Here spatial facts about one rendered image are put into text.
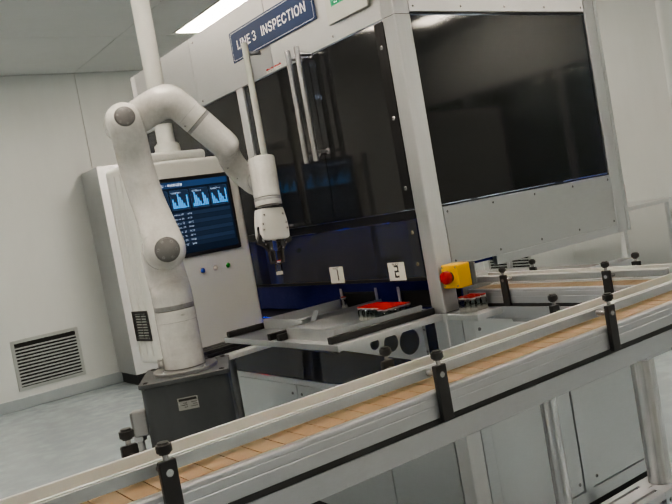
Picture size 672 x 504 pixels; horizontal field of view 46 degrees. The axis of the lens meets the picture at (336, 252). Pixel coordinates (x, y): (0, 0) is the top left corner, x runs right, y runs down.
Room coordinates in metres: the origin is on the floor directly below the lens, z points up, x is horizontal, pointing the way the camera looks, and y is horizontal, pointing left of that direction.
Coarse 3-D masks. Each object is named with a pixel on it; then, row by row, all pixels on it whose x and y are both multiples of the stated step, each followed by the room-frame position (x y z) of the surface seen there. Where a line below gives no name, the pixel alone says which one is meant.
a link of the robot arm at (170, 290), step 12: (144, 264) 2.36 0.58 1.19; (180, 264) 2.38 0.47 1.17; (156, 276) 2.34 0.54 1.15; (168, 276) 2.34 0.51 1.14; (180, 276) 2.36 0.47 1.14; (156, 288) 2.30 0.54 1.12; (168, 288) 2.28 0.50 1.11; (180, 288) 2.29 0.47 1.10; (156, 300) 2.28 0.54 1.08; (168, 300) 2.27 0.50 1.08; (180, 300) 2.28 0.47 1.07; (192, 300) 2.32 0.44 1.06; (156, 312) 2.29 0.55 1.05
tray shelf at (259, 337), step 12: (408, 324) 2.31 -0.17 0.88; (420, 324) 2.34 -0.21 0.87; (240, 336) 2.68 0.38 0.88; (252, 336) 2.63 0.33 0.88; (264, 336) 2.58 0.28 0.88; (360, 336) 2.24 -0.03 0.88; (372, 336) 2.23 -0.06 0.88; (384, 336) 2.26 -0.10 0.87; (300, 348) 2.32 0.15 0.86; (312, 348) 2.27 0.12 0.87; (324, 348) 2.22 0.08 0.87; (336, 348) 2.17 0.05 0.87; (348, 348) 2.18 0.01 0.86
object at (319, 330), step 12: (348, 312) 2.56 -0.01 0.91; (396, 312) 2.35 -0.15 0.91; (408, 312) 2.38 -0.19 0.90; (300, 324) 2.46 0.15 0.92; (312, 324) 2.48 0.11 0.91; (324, 324) 2.51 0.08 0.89; (336, 324) 2.53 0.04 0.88; (348, 324) 2.50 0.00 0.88; (360, 324) 2.27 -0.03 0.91; (372, 324) 2.30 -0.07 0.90; (288, 336) 2.43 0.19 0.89; (300, 336) 2.37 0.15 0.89; (312, 336) 2.31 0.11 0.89; (324, 336) 2.26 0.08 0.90
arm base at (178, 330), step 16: (160, 320) 2.28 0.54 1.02; (176, 320) 2.27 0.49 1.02; (192, 320) 2.30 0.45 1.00; (160, 336) 2.29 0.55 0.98; (176, 336) 2.27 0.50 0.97; (192, 336) 2.29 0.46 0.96; (176, 352) 2.27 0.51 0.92; (192, 352) 2.28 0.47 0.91; (160, 368) 2.36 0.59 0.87; (176, 368) 2.27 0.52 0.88; (192, 368) 2.26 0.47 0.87; (208, 368) 2.27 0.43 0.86
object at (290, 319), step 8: (320, 304) 2.91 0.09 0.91; (328, 304) 2.93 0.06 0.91; (336, 304) 2.95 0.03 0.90; (360, 304) 2.70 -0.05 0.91; (288, 312) 2.83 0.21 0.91; (296, 312) 2.85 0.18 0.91; (304, 312) 2.87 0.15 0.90; (312, 312) 2.89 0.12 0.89; (320, 312) 2.91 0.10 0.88; (328, 312) 2.89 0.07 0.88; (336, 312) 2.64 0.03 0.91; (264, 320) 2.76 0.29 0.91; (272, 320) 2.72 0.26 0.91; (280, 320) 2.67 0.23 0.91; (288, 320) 2.63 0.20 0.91; (296, 320) 2.59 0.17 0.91; (304, 320) 2.57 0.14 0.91; (264, 328) 2.77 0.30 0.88; (272, 328) 2.73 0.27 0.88; (280, 328) 2.68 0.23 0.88
